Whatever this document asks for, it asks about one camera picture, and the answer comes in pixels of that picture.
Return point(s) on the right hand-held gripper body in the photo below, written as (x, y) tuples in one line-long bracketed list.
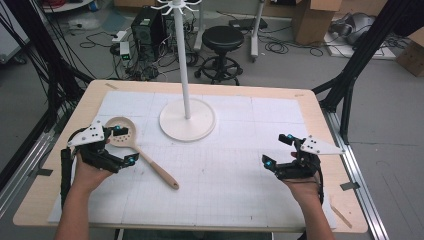
[(301, 168)]

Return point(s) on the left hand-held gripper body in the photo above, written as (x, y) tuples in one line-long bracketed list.
[(87, 136)]

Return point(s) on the wooden slotted spoon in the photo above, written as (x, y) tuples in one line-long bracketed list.
[(156, 168)]

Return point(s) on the person's right hand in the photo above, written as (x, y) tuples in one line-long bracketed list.
[(305, 190)]

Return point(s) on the person's left hand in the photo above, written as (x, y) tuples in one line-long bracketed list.
[(86, 176)]

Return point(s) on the black tape piece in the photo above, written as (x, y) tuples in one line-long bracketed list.
[(44, 172), (350, 186)]

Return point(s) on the white grid mat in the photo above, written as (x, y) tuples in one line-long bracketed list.
[(220, 180)]

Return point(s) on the thin wooden stick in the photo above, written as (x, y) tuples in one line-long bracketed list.
[(340, 216)]

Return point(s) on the white hook stand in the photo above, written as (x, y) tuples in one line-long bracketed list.
[(186, 123)]

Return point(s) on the white box with green display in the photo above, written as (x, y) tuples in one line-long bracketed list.
[(125, 50)]

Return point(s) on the white power strip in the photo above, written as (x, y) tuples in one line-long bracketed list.
[(119, 36)]

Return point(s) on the black computer tower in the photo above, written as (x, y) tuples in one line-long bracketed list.
[(146, 31)]

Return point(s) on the white stand leg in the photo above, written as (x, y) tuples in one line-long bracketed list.
[(256, 30), (199, 30)]

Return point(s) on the black round stool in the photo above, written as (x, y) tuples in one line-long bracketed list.
[(222, 38)]

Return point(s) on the large cardboard box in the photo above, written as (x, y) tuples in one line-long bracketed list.
[(311, 21)]

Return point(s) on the white floor board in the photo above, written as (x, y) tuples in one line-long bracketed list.
[(373, 53)]

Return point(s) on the flat black device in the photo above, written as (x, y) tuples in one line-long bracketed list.
[(247, 23)]

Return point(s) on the round white table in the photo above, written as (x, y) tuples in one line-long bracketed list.
[(66, 5)]

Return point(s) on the small cardboard box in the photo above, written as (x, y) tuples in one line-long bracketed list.
[(413, 56)]

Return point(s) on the aluminium rail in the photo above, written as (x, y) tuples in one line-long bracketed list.
[(23, 170), (358, 173)]

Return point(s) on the black metal frame strut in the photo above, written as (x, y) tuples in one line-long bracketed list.
[(358, 55)]

